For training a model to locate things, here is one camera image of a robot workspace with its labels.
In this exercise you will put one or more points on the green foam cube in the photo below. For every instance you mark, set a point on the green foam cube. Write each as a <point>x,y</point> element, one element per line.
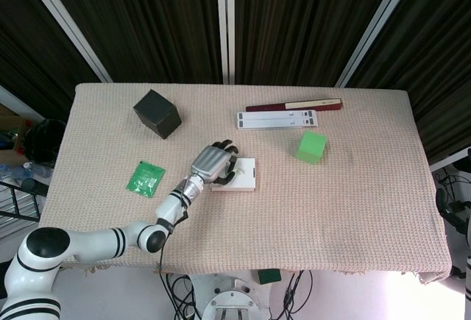
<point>311,147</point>

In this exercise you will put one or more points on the white frame base rail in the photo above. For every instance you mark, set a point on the white frame base rail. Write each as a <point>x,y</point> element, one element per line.
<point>18,101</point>
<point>450,159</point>

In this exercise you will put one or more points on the white frame post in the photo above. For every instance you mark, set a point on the white frame post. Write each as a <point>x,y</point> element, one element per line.
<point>225,22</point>
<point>70,25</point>
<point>379,29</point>

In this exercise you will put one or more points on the dark pleated curtain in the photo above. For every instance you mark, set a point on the dark pleated curtain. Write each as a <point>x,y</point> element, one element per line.
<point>154,22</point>

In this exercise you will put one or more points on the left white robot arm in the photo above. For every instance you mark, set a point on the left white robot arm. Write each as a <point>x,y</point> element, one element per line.
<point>99,241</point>

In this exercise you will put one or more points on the green plastic packet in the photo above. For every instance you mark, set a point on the green plastic packet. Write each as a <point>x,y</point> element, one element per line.
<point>145,178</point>

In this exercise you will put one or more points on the beige waffle tablecloth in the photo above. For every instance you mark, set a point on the beige waffle tablecloth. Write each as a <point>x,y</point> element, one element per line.
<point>294,217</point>

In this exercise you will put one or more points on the brown cardboard box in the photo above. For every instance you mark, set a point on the brown cardboard box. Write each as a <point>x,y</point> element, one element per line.
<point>9,121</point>

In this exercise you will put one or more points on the black metal rack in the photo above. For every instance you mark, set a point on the black metal rack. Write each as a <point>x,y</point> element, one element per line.
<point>22,202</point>

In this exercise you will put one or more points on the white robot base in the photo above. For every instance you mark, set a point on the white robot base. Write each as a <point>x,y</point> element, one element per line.
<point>228,298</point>

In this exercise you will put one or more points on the white cardboard box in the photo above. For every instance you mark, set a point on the white cardboard box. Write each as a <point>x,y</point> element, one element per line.
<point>246,182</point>

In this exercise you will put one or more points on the red and tan book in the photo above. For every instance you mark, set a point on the red and tan book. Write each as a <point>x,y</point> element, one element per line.
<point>265,107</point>

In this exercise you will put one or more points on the black cardboard box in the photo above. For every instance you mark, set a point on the black cardboard box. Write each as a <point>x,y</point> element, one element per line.
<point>156,114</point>

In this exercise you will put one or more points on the small green block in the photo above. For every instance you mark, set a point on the small green block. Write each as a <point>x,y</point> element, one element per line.
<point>269,276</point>

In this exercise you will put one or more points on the black plastic bag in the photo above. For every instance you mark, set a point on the black plastic bag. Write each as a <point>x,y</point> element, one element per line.
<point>44,139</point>

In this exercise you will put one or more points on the grey flat metal case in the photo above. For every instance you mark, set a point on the grey flat metal case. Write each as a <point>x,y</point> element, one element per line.
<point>272,119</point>

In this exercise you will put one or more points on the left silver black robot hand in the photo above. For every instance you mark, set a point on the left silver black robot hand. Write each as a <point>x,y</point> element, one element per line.
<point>209,162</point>

